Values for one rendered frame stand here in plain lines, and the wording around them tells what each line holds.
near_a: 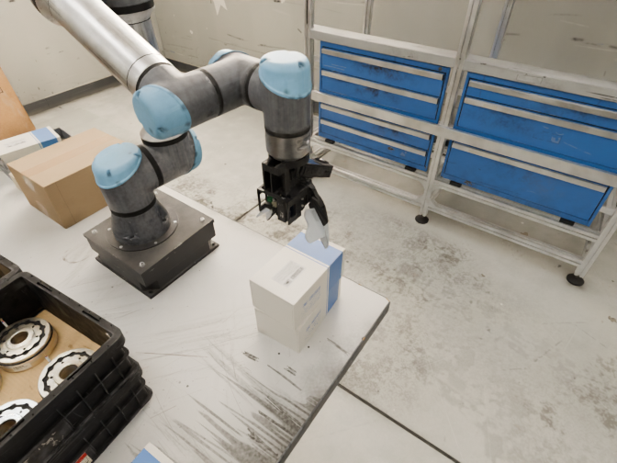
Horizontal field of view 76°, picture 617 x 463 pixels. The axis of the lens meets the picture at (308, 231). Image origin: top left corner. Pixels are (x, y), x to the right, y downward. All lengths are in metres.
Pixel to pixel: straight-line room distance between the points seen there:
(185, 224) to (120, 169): 0.24
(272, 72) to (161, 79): 0.16
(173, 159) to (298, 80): 0.54
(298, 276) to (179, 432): 0.39
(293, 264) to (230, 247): 0.36
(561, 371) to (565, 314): 0.33
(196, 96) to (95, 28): 0.20
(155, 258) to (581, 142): 1.73
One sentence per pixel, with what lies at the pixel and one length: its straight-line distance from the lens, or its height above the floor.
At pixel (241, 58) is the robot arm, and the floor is 1.31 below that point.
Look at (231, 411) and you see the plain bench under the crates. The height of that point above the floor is 0.70.
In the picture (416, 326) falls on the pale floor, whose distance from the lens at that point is 1.91.
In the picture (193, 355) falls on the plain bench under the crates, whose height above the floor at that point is 0.70.
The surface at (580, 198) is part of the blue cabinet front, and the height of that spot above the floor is 0.45.
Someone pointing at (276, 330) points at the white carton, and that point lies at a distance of 0.93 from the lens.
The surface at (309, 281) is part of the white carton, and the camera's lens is 0.84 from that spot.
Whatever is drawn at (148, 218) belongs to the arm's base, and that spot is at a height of 0.87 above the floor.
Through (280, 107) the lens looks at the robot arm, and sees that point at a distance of 0.61.
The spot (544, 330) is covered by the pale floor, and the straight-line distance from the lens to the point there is 2.12.
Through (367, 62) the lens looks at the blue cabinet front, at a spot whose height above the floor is 0.83.
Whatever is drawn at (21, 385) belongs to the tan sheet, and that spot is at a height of 0.83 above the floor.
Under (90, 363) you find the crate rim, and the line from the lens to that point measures 0.76.
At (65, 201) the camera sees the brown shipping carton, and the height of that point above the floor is 0.79.
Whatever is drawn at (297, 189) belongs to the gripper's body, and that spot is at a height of 1.11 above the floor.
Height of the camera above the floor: 1.51
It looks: 41 degrees down
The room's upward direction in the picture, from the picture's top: straight up
